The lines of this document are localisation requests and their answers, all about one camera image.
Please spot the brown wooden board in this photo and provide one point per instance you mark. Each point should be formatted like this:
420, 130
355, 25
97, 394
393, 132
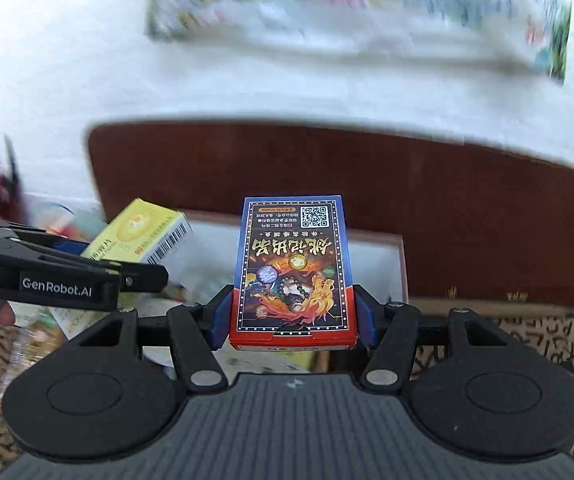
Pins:
467, 210

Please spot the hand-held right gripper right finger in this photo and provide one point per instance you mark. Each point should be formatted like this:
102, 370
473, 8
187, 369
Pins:
365, 320

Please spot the letter print tablecloth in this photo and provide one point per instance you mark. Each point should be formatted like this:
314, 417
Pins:
557, 340

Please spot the blue card box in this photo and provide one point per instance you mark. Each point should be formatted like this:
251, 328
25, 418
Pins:
292, 270

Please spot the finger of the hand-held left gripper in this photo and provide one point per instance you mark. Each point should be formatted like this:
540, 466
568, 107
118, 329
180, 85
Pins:
69, 247
142, 276

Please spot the brown cardboard container box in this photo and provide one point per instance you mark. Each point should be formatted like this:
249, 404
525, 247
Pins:
377, 270

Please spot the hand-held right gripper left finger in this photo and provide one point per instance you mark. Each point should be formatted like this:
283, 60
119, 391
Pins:
222, 320

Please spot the small yellow medicine box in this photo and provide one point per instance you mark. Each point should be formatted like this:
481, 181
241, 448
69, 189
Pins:
132, 232

